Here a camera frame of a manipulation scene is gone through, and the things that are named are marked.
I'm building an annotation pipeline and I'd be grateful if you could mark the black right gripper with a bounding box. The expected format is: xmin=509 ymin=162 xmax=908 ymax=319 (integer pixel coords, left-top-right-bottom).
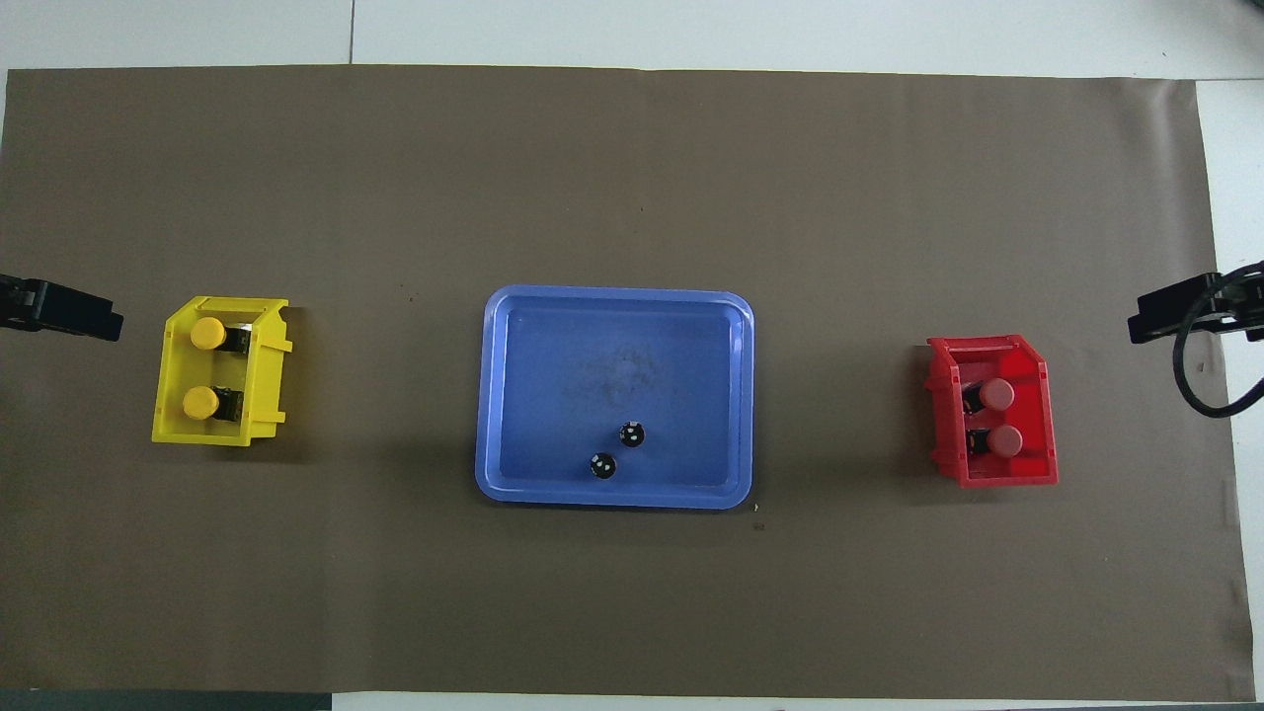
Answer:
xmin=1129 ymin=262 xmax=1264 ymax=345

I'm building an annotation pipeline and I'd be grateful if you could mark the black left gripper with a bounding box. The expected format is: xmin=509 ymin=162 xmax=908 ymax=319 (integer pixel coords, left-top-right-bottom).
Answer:
xmin=0 ymin=275 xmax=124 ymax=343

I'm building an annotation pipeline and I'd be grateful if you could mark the yellow push button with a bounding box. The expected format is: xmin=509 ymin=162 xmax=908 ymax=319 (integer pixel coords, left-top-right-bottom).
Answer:
xmin=183 ymin=385 xmax=245 ymax=423
xmin=189 ymin=316 xmax=253 ymax=355

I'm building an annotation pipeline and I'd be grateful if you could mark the red push button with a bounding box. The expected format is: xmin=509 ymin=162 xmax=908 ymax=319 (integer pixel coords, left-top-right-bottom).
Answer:
xmin=963 ymin=377 xmax=1016 ymax=414
xmin=968 ymin=425 xmax=1024 ymax=459

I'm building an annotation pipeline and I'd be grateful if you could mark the blue plastic tray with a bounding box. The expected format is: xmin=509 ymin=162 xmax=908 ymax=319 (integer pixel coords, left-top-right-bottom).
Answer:
xmin=475 ymin=285 xmax=755 ymax=511

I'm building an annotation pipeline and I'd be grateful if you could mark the red plastic bin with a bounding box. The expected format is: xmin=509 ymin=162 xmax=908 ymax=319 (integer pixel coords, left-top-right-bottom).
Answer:
xmin=925 ymin=335 xmax=1061 ymax=490

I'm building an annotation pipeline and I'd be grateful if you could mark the yellow plastic bin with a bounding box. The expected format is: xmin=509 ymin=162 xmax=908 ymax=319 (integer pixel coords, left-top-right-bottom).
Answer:
xmin=151 ymin=296 xmax=295 ymax=448

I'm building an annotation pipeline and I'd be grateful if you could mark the brown table mat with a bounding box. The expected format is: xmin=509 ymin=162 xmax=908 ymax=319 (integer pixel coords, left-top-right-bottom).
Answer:
xmin=0 ymin=65 xmax=1255 ymax=702

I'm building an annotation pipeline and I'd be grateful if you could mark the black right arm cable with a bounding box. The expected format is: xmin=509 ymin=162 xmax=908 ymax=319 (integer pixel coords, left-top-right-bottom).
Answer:
xmin=1173 ymin=267 xmax=1264 ymax=419

